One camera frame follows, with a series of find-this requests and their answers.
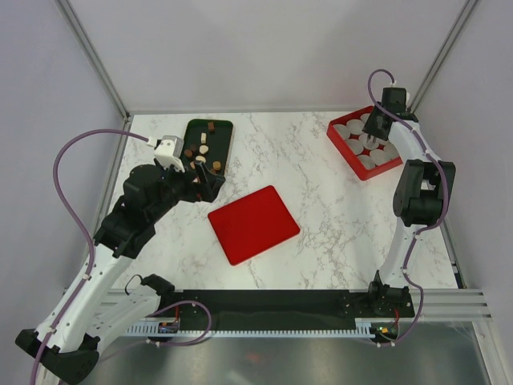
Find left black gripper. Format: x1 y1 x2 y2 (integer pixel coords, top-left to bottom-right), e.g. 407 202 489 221
148 160 224 222

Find dark green tray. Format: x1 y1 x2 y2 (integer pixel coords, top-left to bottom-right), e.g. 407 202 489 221
181 119 234 176

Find metal tongs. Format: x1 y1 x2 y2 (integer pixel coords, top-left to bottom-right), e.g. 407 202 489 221
363 134 379 150

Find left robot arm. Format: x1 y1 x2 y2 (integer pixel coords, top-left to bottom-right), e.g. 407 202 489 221
15 161 225 384

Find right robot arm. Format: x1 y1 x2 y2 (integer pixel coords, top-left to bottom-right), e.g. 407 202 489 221
363 87 456 317

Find red chocolate box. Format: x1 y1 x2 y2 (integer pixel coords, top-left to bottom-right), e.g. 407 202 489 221
327 106 402 180

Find red box lid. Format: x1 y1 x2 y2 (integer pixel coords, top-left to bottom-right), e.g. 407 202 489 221
208 185 300 266

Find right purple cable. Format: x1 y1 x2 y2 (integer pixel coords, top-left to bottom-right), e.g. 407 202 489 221
367 69 449 350

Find purple cable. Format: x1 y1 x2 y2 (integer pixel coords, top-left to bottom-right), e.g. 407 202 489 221
367 69 449 350
30 128 156 384

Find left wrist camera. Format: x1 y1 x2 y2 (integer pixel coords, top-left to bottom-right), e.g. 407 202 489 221
154 136 185 172

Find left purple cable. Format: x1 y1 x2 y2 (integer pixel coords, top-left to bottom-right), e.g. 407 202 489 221
30 128 156 384

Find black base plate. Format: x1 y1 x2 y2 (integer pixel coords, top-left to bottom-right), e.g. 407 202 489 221
172 290 414 330

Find white cable duct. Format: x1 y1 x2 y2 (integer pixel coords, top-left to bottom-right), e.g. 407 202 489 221
123 318 399 338

